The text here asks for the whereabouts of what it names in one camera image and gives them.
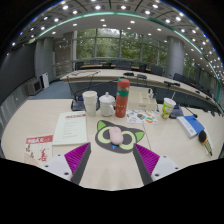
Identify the stack of white paper cups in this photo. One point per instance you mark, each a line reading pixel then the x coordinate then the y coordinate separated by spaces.
pixel 90 104

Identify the black microphone with orange band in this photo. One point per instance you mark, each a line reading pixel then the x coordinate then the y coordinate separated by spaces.
pixel 202 136

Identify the green-printed paper cup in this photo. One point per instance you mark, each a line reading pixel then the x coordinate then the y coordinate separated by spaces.
pixel 167 109

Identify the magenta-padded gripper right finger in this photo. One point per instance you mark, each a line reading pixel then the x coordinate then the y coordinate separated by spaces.
pixel 149 159

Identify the grey low cabinet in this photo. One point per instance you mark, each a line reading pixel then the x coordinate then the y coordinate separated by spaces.
pixel 34 87

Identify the white cardboard box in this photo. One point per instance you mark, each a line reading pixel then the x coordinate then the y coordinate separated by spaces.
pixel 141 104

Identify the red drink bottle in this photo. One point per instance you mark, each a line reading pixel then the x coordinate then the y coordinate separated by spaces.
pixel 122 103

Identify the dark conference microphone unit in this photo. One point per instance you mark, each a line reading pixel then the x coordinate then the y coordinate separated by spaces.
pixel 77 106
pixel 176 113

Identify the blue and white book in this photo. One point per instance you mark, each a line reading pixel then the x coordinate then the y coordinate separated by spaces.
pixel 191 126

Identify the group of dark office chairs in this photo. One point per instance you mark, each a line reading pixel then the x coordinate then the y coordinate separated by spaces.
pixel 156 70

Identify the white printed document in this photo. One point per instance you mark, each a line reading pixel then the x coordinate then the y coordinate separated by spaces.
pixel 70 128

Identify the red and white magazine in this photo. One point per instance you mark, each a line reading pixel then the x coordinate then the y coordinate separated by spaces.
pixel 38 150

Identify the pink computer mouse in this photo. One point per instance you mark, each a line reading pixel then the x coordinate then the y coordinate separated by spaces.
pixel 116 135

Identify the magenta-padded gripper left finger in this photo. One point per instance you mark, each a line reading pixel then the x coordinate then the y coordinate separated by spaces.
pixel 75 158

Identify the long curved conference table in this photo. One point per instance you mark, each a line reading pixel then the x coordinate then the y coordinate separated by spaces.
pixel 106 74

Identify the colourful sticker sheet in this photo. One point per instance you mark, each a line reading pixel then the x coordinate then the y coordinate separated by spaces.
pixel 142 117

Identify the group of ceiling lights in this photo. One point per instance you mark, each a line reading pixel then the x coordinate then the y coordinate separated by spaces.
pixel 123 7

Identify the white lidded mug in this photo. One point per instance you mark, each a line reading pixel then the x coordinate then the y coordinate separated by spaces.
pixel 106 106

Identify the black cat-face mouse pad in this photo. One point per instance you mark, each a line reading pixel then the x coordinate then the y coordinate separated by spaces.
pixel 103 138

